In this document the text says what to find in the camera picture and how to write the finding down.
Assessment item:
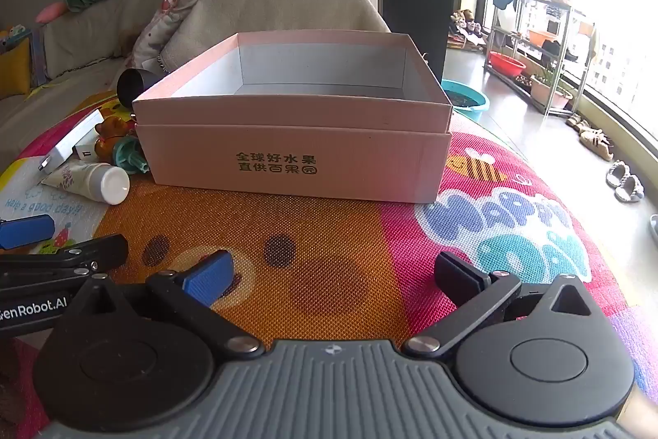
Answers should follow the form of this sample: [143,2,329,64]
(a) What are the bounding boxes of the potted plant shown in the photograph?
[528,63,575,111]

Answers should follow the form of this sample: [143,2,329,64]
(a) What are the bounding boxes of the white charger plug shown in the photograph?
[37,109,104,173]

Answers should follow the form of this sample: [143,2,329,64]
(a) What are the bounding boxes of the striped cushion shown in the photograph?
[30,28,48,86]

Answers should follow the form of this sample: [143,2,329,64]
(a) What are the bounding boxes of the metal shelf rack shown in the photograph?
[485,0,598,117]

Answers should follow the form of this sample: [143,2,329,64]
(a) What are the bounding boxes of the red plastic basin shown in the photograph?
[488,51,528,78]

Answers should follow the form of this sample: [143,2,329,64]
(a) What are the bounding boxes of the teal plastic basin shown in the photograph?
[440,79,489,124]

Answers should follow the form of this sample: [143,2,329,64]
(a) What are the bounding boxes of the yellow cushion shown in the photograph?
[0,37,32,101]

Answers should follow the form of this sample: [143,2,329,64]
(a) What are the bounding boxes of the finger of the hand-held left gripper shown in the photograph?
[0,217,56,251]
[0,235,129,288]

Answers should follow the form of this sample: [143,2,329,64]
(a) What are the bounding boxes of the grey sandal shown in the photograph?
[605,160,632,188]
[615,174,645,204]

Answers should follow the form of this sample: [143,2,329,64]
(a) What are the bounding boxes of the teal plastic toy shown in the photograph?
[114,137,151,175]

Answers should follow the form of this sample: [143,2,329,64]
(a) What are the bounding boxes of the small colourful toys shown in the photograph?
[0,24,32,47]

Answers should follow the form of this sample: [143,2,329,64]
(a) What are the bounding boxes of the pink cardboard box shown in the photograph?
[132,32,454,204]

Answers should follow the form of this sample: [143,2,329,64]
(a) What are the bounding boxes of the heap of plush toys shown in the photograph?
[446,8,487,52]

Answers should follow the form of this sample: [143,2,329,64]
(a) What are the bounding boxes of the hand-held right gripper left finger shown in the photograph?
[77,250,263,360]

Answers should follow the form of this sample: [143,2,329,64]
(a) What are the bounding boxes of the beige covered sofa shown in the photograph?
[0,0,392,162]

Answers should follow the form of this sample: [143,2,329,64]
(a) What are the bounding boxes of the colourful cartoon play mat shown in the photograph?
[0,90,658,439]

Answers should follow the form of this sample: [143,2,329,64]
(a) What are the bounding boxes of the pink plush toy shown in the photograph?
[35,1,69,24]

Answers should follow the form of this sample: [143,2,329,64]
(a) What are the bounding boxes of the white cream tube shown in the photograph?
[41,160,131,206]

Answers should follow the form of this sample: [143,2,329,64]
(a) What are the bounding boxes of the orange plastic basin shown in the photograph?
[528,28,559,48]

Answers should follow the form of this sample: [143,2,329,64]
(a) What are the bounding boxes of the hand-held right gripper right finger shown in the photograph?
[403,251,607,360]

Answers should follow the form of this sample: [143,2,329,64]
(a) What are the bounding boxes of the black tapered container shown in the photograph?
[117,67,158,109]

